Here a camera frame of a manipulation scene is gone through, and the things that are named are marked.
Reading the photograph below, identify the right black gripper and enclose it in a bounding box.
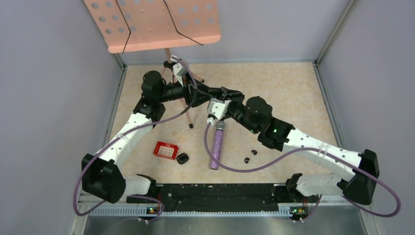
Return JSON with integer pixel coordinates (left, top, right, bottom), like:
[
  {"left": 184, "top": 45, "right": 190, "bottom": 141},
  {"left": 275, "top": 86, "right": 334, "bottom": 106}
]
[{"left": 218, "top": 87, "right": 260, "bottom": 135}]

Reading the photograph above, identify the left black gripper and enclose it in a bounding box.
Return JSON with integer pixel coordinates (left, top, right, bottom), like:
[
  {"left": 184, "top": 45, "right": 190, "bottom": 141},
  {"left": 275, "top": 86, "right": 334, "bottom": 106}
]
[{"left": 157, "top": 71, "right": 214, "bottom": 107}]

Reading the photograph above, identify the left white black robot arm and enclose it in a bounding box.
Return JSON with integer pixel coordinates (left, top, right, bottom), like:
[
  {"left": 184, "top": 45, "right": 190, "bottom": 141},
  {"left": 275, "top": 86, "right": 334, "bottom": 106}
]
[{"left": 81, "top": 70, "right": 224, "bottom": 204}]

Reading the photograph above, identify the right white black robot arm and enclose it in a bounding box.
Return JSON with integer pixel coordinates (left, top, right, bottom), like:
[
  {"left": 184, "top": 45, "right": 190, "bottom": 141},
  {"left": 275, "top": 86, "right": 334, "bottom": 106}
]
[{"left": 220, "top": 87, "right": 379, "bottom": 205}]

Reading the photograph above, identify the open black earbud case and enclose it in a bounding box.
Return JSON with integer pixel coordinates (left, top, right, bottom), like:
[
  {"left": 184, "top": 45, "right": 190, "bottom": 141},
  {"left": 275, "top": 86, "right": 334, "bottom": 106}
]
[{"left": 176, "top": 153, "right": 189, "bottom": 165}]

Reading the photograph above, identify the purple glitter microphone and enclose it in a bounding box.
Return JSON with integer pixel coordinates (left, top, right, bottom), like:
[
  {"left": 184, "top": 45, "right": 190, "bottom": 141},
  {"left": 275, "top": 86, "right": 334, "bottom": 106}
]
[{"left": 211, "top": 120, "right": 226, "bottom": 162}]

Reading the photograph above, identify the red plastic box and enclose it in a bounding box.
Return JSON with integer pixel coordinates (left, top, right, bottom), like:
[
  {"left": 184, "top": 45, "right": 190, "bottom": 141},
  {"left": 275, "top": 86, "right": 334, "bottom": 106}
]
[{"left": 153, "top": 141, "right": 179, "bottom": 160}]

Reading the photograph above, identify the pink music stand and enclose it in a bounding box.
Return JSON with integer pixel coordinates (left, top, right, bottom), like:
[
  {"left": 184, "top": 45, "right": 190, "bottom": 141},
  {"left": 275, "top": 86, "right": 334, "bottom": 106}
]
[{"left": 82, "top": 0, "right": 222, "bottom": 130}]

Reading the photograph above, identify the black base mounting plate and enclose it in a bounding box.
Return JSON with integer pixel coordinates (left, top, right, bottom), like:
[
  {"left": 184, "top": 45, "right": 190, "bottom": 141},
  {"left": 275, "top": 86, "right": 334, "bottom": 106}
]
[{"left": 125, "top": 183, "right": 319, "bottom": 213}]

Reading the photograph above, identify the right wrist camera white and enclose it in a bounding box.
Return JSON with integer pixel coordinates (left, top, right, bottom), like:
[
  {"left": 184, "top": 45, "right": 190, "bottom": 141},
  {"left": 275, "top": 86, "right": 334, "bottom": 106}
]
[{"left": 207, "top": 98, "right": 231, "bottom": 124}]

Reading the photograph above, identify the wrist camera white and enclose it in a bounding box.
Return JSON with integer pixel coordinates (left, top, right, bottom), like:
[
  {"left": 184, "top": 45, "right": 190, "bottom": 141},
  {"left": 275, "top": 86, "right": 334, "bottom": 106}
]
[
  {"left": 170, "top": 55, "right": 189, "bottom": 87},
  {"left": 207, "top": 98, "right": 231, "bottom": 124}
]

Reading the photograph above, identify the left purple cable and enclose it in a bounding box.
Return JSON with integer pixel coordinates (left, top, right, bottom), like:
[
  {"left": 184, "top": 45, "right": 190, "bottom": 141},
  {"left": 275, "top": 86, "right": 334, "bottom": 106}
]
[{"left": 72, "top": 58, "right": 199, "bottom": 224}]

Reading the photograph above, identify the purple cable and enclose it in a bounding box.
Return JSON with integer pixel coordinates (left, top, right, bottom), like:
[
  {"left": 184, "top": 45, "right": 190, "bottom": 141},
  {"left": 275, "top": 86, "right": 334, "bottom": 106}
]
[
  {"left": 203, "top": 122, "right": 402, "bottom": 223},
  {"left": 72, "top": 58, "right": 199, "bottom": 224}
]

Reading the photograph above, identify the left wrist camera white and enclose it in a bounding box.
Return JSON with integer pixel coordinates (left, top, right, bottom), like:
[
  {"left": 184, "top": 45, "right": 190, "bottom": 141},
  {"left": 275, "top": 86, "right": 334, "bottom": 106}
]
[{"left": 170, "top": 55, "right": 189, "bottom": 87}]

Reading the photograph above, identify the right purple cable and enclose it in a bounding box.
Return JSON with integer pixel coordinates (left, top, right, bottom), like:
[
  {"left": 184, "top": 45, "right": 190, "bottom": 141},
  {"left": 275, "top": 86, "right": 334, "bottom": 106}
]
[{"left": 203, "top": 122, "right": 402, "bottom": 223}]

